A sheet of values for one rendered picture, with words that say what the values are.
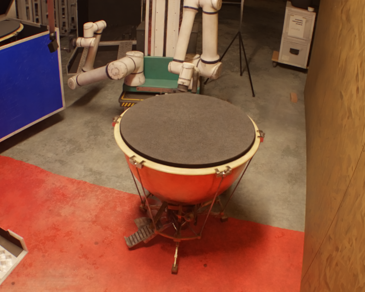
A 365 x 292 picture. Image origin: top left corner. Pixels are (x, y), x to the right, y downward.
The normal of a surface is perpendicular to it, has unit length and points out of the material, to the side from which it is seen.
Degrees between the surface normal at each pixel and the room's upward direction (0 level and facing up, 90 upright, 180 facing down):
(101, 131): 0
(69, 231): 0
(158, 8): 90
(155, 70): 90
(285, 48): 90
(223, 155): 0
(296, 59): 90
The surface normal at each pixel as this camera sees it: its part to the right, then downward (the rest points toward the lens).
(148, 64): -0.05, 0.58
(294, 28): -0.29, 0.53
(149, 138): 0.06, -0.81
